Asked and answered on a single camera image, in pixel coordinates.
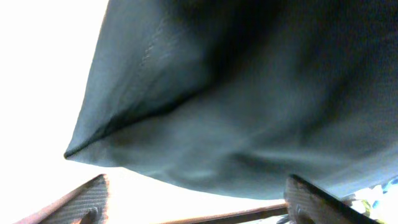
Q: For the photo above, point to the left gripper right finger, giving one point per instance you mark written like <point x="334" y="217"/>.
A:
<point x="308" y="204"/>

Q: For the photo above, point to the black garment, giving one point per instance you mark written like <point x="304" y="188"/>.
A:
<point x="231" y="97"/>

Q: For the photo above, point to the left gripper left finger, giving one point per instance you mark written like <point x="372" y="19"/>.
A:
<point x="87" y="203"/>

